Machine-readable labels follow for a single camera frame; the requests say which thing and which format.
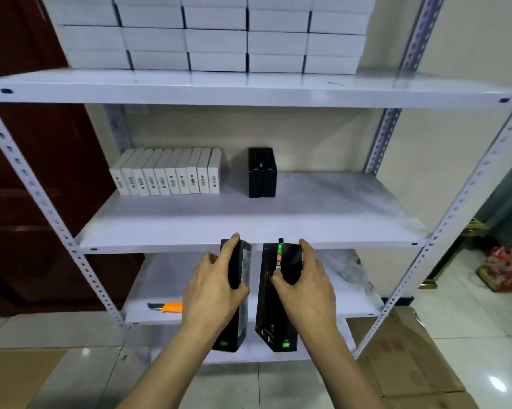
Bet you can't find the white metal shelving rack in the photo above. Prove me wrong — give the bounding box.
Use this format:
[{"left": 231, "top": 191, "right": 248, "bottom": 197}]
[{"left": 0, "top": 0, "right": 512, "bottom": 365}]

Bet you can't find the person's right hand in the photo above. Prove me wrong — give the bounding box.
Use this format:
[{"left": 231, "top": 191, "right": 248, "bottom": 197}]
[{"left": 270, "top": 238, "right": 339, "bottom": 337}]

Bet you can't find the person's right forearm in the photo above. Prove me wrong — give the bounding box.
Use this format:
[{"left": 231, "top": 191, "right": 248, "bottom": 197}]
[{"left": 305, "top": 323, "right": 389, "bottom": 409}]

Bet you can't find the slim black green-label box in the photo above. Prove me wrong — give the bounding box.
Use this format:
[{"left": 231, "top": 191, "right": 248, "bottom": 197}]
[
  {"left": 255, "top": 238, "right": 305, "bottom": 353},
  {"left": 263, "top": 147, "right": 278, "bottom": 198},
  {"left": 213, "top": 239, "right": 252, "bottom": 353},
  {"left": 248, "top": 147, "right": 266, "bottom": 198}
]

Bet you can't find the dark wooden door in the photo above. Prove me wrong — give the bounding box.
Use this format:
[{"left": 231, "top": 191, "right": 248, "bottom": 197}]
[{"left": 0, "top": 0, "right": 146, "bottom": 319}]

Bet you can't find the black and gold object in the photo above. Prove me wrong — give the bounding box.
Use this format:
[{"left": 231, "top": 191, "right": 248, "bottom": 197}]
[{"left": 460, "top": 217, "right": 489, "bottom": 237}]

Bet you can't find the tidy row of white boxes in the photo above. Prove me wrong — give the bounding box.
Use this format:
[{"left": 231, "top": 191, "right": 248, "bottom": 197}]
[{"left": 41, "top": 0, "right": 378, "bottom": 76}]

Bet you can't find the large brown cardboard box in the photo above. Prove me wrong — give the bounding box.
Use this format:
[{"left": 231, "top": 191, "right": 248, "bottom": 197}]
[{"left": 348, "top": 306, "right": 478, "bottom": 409}]

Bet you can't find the row of slim white boxes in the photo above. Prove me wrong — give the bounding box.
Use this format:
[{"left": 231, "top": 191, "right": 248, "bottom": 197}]
[{"left": 109, "top": 147, "right": 223, "bottom": 198}]

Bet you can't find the orange utility knife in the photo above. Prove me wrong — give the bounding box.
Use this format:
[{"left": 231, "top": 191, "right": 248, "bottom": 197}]
[{"left": 147, "top": 301, "right": 184, "bottom": 314}]

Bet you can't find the green cloth covered table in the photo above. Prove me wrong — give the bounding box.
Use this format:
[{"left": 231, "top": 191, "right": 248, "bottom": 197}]
[{"left": 476, "top": 157, "right": 512, "bottom": 248}]

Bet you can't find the person's left forearm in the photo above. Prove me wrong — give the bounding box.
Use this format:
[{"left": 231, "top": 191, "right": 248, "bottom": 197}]
[{"left": 118, "top": 326, "right": 227, "bottom": 409}]

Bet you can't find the person's left hand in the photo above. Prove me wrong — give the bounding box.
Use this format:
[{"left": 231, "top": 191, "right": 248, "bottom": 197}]
[{"left": 181, "top": 233, "right": 251, "bottom": 337}]

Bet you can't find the red printed bag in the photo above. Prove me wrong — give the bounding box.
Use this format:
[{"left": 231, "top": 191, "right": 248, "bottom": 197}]
[{"left": 477, "top": 244, "right": 512, "bottom": 293}]

